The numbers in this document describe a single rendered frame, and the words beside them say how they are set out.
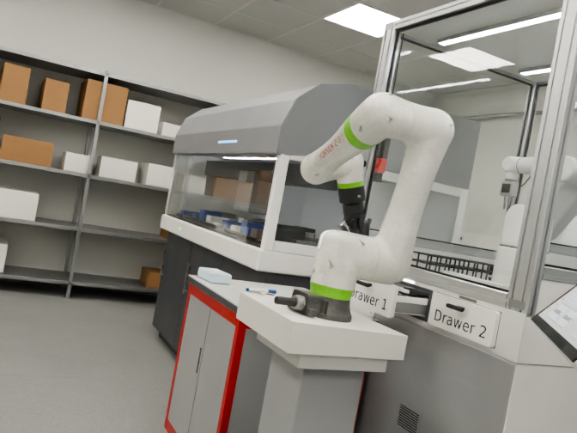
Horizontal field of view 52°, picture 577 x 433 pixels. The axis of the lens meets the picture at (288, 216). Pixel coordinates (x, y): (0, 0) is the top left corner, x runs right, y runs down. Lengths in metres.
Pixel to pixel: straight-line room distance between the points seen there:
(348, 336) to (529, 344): 0.56
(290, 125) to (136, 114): 2.91
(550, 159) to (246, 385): 1.23
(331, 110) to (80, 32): 3.56
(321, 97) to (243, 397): 1.48
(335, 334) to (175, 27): 4.98
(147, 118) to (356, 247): 4.10
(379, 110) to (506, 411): 0.94
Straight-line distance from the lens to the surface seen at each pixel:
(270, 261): 2.85
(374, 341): 1.68
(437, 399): 2.13
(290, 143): 2.85
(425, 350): 2.17
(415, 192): 1.73
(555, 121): 1.92
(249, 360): 2.14
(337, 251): 1.67
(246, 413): 2.21
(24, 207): 5.47
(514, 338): 1.89
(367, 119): 1.65
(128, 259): 6.11
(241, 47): 6.45
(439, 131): 1.71
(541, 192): 1.89
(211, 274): 2.48
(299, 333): 1.55
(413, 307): 2.14
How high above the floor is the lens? 1.13
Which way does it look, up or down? 1 degrees down
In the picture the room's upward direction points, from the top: 10 degrees clockwise
